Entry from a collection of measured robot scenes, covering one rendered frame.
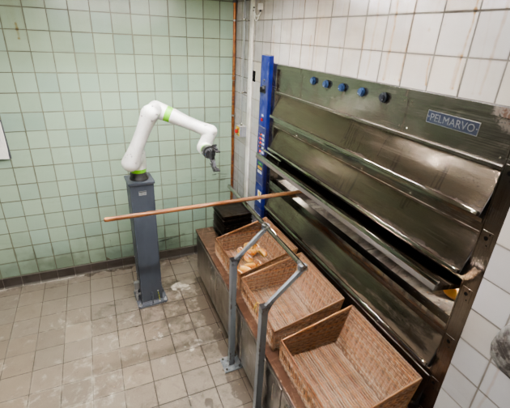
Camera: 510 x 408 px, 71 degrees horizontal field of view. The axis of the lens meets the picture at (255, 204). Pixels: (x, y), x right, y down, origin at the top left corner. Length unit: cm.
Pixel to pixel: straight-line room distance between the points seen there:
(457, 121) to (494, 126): 15
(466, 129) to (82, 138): 296
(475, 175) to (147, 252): 253
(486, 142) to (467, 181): 16
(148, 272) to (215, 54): 208
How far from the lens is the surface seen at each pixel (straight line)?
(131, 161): 278
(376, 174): 197
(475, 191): 160
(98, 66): 347
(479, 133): 160
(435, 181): 170
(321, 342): 237
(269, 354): 231
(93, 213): 382
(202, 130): 278
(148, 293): 351
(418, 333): 200
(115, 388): 300
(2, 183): 376
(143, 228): 315
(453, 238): 171
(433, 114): 172
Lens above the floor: 228
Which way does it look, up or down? 25 degrees down
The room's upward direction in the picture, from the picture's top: 3 degrees clockwise
